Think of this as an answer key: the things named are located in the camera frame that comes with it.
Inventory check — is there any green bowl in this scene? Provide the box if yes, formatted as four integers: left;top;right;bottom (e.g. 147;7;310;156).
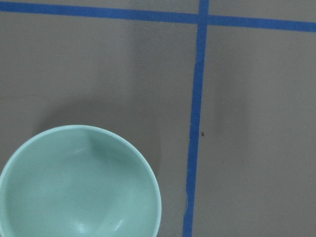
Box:
0;125;161;237

